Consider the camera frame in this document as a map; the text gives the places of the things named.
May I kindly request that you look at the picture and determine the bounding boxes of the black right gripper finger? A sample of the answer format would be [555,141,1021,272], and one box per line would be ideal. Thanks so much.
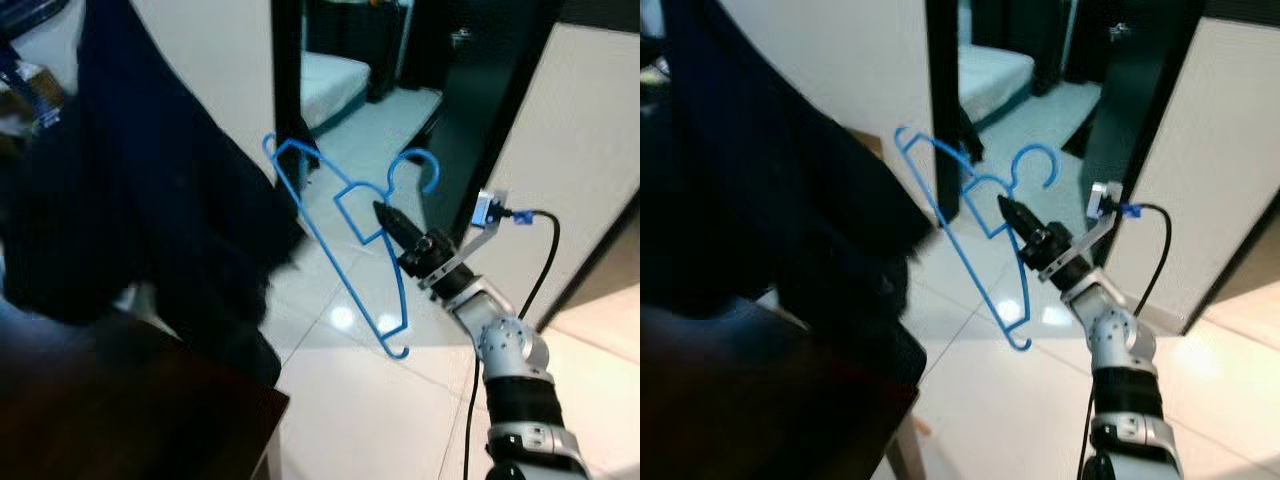
[1000,196,1048,236]
[998,197,1036,244]
[373,202,413,251]
[375,201,426,243]

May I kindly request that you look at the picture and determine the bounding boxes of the blue plastic hanger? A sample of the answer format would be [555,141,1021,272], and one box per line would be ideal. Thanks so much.
[893,125,1061,353]
[262,133,443,361]

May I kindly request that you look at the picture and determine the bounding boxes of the black t-shirt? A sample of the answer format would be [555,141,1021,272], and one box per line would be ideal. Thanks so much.
[0,0,306,386]
[640,0,941,386]

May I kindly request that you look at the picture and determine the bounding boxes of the white bed mattress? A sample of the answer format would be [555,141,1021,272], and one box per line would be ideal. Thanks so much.
[958,45,1036,126]
[300,50,373,131]

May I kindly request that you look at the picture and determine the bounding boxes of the black door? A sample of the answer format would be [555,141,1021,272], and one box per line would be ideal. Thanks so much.
[1078,0,1206,216]
[418,0,563,241]

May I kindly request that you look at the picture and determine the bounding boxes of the light grey right wrist camera mount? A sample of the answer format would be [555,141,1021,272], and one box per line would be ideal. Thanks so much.
[1040,180,1126,283]
[420,188,511,291]

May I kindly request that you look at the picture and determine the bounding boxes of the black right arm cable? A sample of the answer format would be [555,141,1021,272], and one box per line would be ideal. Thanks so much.
[1080,203,1173,480]
[462,208,561,480]

